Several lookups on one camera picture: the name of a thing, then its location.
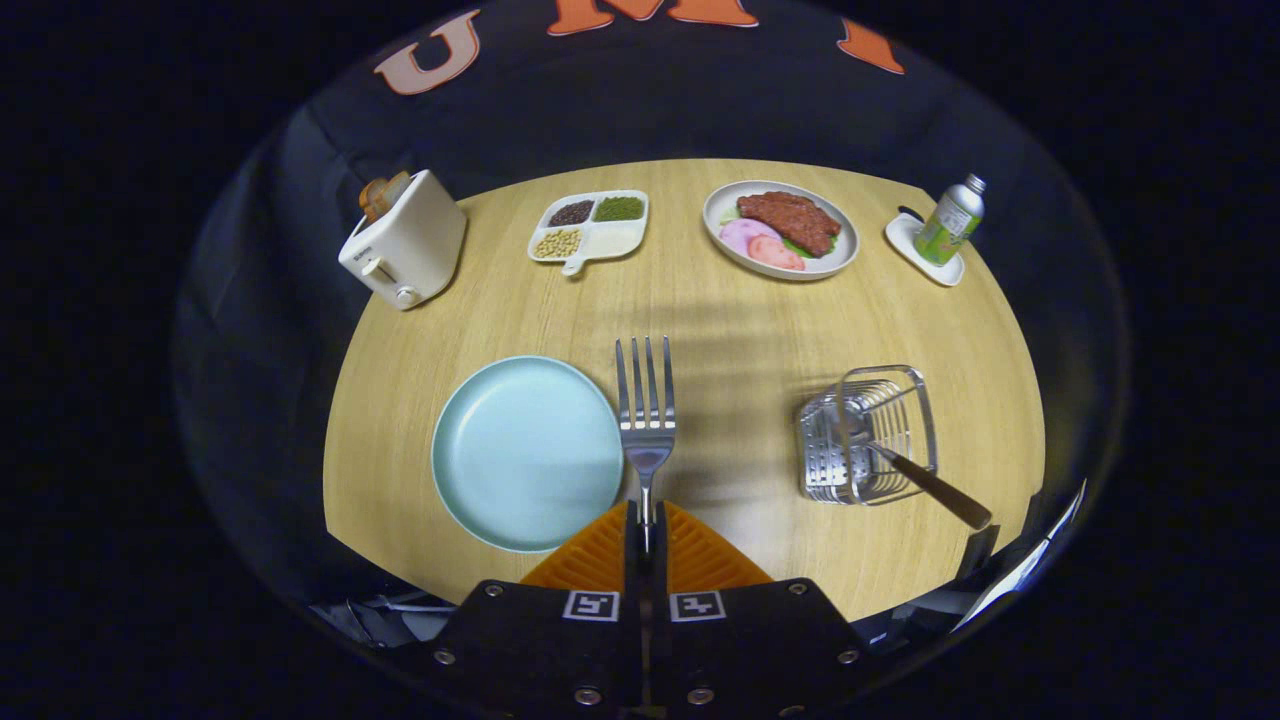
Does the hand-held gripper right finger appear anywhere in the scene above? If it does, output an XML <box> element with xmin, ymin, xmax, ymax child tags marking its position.
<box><xmin>648</xmin><ymin>500</ymin><xmax>873</xmax><ymax>720</ymax></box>

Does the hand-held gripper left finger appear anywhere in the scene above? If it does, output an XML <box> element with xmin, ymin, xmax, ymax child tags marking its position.
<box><xmin>400</xmin><ymin>500</ymin><xmax>649</xmax><ymax>720</ymax></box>

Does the wooden handle metal fork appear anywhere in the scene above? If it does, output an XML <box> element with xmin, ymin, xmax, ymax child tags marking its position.
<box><xmin>614</xmin><ymin>336</ymin><xmax>678</xmax><ymax>556</ymax></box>

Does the wooden handle metal spoon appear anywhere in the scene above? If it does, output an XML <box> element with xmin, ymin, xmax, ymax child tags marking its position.
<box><xmin>845</xmin><ymin>415</ymin><xmax>994</xmax><ymax>531</ymax></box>

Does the light blue round plate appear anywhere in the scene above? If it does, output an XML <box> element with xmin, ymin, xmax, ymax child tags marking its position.
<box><xmin>431</xmin><ymin>355</ymin><xmax>626</xmax><ymax>554</ymax></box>

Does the reddish pink ham slice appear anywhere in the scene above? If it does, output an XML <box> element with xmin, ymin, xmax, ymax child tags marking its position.
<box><xmin>747</xmin><ymin>235</ymin><xmax>806</xmax><ymax>272</ymax></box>

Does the white oval food plate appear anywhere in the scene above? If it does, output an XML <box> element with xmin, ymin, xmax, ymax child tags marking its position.
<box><xmin>702</xmin><ymin>180</ymin><xmax>861</xmax><ymax>282</ymax></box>

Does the pale pink ham slice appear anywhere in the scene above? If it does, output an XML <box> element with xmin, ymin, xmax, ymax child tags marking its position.
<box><xmin>718</xmin><ymin>217</ymin><xmax>781</xmax><ymax>259</ymax></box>

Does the white divided snack tray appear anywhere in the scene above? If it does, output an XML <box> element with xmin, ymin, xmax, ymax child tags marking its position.
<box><xmin>527</xmin><ymin>190</ymin><xmax>651</xmax><ymax>277</ymax></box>

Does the white toaster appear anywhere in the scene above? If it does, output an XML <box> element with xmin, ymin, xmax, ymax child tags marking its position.
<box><xmin>338</xmin><ymin>169</ymin><xmax>469</xmax><ymax>312</ymax></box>

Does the brown grilled steak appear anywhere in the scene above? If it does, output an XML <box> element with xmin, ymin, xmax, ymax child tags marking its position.
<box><xmin>737</xmin><ymin>191</ymin><xmax>843</xmax><ymax>258</ymax></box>

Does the green label metal bottle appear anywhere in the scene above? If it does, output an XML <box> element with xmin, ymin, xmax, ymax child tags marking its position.
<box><xmin>912</xmin><ymin>173</ymin><xmax>988</xmax><ymax>267</ymax></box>

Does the black backdrop cloth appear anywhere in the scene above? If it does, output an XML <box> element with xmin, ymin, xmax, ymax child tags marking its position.
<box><xmin>175</xmin><ymin>0</ymin><xmax>1131</xmax><ymax>621</ymax></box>

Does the metal wire cutlery holder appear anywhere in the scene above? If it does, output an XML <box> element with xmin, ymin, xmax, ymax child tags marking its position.
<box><xmin>797</xmin><ymin>365</ymin><xmax>939</xmax><ymax>506</ymax></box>

